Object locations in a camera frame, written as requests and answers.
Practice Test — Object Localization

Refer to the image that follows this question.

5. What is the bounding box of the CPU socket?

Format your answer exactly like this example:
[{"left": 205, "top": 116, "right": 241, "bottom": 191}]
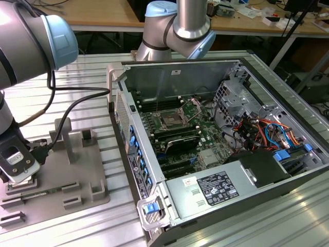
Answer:
[{"left": 154, "top": 109, "right": 192, "bottom": 129}]

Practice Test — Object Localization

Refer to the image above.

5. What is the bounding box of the black RAM slot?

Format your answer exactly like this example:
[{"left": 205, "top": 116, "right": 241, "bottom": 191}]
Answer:
[
  {"left": 151, "top": 125, "right": 197, "bottom": 134},
  {"left": 154, "top": 130, "right": 200, "bottom": 141},
  {"left": 140, "top": 101, "right": 186, "bottom": 111}
]

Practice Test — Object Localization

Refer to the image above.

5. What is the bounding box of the black expansion slot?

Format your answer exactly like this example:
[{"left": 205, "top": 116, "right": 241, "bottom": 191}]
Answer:
[
  {"left": 163, "top": 164, "right": 197, "bottom": 179},
  {"left": 159, "top": 158, "right": 193, "bottom": 170}
]

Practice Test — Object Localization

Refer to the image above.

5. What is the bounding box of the grey parts rack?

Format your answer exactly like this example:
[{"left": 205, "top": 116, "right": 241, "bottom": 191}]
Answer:
[{"left": 0, "top": 117, "right": 111, "bottom": 228}]

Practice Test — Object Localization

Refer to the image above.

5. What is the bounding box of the green RAM stick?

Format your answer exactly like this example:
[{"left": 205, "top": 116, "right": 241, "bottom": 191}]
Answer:
[{"left": 20, "top": 187, "right": 64, "bottom": 201}]

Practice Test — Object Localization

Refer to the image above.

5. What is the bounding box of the blue case latch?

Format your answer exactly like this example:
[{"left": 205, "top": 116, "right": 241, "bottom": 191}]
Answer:
[{"left": 143, "top": 203, "right": 157, "bottom": 215}]

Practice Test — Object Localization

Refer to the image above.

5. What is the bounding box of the black graphics card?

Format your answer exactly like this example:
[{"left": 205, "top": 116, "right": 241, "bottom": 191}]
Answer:
[{"left": 164, "top": 136, "right": 200, "bottom": 155}]

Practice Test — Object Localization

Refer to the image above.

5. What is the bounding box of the grey power supply unit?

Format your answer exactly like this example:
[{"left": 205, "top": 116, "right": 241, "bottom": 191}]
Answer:
[{"left": 164, "top": 160, "right": 258, "bottom": 220}]

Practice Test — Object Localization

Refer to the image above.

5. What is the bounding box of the metal socket cover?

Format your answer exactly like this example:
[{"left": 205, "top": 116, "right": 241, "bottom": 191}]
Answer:
[{"left": 179, "top": 97, "right": 208, "bottom": 124}]

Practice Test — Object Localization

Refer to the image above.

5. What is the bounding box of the green motherboard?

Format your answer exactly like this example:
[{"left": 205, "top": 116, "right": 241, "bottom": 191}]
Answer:
[{"left": 140, "top": 99, "right": 232, "bottom": 178}]

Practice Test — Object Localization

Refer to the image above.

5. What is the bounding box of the silver chipset heatsink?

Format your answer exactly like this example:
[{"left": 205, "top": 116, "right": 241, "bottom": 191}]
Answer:
[{"left": 199, "top": 149, "right": 219, "bottom": 165}]

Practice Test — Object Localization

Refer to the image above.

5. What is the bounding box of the open grey PC case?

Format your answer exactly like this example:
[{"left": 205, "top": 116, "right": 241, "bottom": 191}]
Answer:
[{"left": 106, "top": 58, "right": 329, "bottom": 247}]

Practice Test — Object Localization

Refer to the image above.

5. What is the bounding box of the silver metal drive cage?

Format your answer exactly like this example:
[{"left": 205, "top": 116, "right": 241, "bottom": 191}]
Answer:
[{"left": 213, "top": 79, "right": 258, "bottom": 129}]

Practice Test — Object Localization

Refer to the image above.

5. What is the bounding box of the black plastic air shroud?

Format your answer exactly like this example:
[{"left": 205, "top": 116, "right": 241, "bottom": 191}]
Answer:
[{"left": 226, "top": 150, "right": 293, "bottom": 188}]

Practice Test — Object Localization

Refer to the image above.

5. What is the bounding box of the blue disk carrier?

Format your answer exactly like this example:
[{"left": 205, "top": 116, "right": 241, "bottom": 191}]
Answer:
[{"left": 273, "top": 150, "right": 291, "bottom": 162}]

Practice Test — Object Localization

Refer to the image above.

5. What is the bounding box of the white paper sheet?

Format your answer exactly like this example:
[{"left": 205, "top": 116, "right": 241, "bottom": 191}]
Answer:
[{"left": 237, "top": 6, "right": 260, "bottom": 19}]

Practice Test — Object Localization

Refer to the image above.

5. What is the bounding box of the wooden workbench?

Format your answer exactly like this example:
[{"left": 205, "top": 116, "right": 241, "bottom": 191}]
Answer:
[{"left": 33, "top": 0, "right": 329, "bottom": 70}]

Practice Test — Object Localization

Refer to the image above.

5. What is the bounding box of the small white box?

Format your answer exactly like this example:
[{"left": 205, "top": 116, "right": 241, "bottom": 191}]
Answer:
[{"left": 262, "top": 15, "right": 281, "bottom": 27}]

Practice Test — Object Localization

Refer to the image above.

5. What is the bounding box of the black computer tower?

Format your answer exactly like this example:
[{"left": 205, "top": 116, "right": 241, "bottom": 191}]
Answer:
[{"left": 295, "top": 72, "right": 329, "bottom": 103}]

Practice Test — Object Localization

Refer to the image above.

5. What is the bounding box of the black monitor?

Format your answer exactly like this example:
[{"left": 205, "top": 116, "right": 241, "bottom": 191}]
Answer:
[{"left": 284, "top": 0, "right": 321, "bottom": 13}]

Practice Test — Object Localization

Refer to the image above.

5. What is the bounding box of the black camera cable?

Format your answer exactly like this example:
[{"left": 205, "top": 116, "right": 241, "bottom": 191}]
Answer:
[{"left": 30, "top": 70, "right": 111, "bottom": 165}]

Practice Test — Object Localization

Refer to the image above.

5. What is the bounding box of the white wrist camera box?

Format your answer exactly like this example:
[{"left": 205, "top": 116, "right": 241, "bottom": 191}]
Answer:
[{"left": 7, "top": 162, "right": 41, "bottom": 184}]

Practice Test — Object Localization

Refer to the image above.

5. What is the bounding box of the tan sleeved cable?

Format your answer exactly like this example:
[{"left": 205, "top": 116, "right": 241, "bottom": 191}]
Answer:
[{"left": 17, "top": 70, "right": 56, "bottom": 127}]

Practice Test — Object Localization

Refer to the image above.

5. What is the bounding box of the black wire bundle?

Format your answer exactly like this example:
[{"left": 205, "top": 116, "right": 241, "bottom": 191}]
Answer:
[{"left": 236, "top": 115, "right": 260, "bottom": 150}]

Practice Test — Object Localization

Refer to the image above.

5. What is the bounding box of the orange wire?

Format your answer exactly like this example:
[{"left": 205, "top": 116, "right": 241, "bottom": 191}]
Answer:
[{"left": 250, "top": 117, "right": 303, "bottom": 155}]

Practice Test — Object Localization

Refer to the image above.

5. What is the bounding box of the blue wire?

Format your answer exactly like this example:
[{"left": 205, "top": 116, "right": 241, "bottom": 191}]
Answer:
[{"left": 264, "top": 122, "right": 295, "bottom": 149}]

